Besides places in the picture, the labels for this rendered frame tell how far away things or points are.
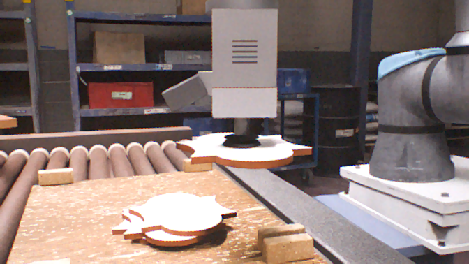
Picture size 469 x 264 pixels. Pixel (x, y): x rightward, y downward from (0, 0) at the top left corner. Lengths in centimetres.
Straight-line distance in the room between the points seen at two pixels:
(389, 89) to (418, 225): 25
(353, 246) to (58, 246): 38
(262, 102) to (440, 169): 49
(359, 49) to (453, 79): 415
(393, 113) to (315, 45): 516
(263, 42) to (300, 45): 545
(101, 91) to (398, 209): 404
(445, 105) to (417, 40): 611
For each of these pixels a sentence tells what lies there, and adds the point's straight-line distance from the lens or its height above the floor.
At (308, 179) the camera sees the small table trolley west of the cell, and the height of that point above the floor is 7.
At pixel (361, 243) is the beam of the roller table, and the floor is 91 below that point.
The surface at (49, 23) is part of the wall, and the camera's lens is 530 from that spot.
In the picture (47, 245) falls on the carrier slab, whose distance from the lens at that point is 60.
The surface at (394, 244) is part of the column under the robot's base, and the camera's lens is 76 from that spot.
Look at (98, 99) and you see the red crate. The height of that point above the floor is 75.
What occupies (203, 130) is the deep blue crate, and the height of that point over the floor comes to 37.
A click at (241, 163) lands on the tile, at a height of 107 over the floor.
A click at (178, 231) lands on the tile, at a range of 54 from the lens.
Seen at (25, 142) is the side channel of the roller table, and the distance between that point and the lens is 132.
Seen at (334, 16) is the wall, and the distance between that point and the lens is 613.
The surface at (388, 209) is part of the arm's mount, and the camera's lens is 84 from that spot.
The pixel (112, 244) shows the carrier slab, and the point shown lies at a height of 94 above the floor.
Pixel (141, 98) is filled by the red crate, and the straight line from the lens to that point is 465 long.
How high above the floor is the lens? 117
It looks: 10 degrees down
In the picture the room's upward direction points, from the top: straight up
